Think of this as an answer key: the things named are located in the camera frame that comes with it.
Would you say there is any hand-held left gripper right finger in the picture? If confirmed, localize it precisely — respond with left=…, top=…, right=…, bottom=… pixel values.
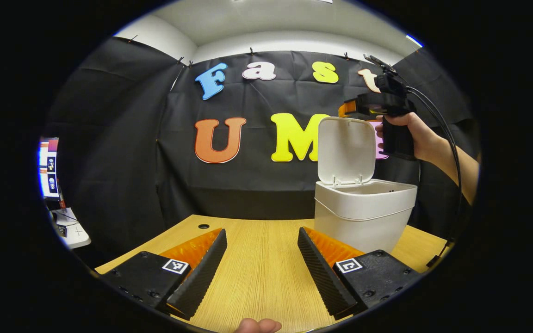
left=297, top=227, right=422, bottom=321

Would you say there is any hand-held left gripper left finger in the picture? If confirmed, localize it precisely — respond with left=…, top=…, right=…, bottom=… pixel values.
left=101, top=228, right=228, bottom=321

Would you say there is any white desktop garbage bin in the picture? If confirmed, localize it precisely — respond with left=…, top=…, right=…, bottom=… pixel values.
left=314, top=117, right=418, bottom=254

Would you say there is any wooden desktop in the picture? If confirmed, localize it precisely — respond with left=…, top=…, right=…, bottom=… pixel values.
left=94, top=214, right=454, bottom=333

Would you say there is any black backdrop cloth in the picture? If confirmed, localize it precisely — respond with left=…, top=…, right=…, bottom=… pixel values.
left=44, top=36, right=480, bottom=269

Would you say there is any row of black cloth clips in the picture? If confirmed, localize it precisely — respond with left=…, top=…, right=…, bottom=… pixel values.
left=128, top=35, right=422, bottom=68

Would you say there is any white side table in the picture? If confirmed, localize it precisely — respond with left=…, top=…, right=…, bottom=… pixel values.
left=50, top=208, right=92, bottom=249

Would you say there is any computer monitor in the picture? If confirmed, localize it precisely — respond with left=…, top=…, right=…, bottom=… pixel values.
left=39, top=137, right=60, bottom=199

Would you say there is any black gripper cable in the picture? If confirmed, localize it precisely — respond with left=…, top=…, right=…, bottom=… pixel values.
left=403, top=85, right=464, bottom=269

